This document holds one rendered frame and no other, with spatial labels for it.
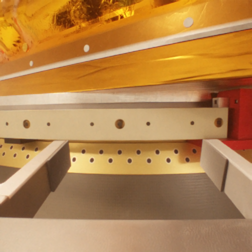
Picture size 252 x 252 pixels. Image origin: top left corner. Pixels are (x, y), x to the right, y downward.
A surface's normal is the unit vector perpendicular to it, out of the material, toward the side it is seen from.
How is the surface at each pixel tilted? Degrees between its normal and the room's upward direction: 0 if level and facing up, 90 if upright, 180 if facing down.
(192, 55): 90
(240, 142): 90
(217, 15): 90
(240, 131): 90
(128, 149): 62
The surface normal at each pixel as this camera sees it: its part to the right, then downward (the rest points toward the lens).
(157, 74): -0.52, 0.09
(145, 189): -0.03, -0.38
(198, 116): 0.07, 0.10
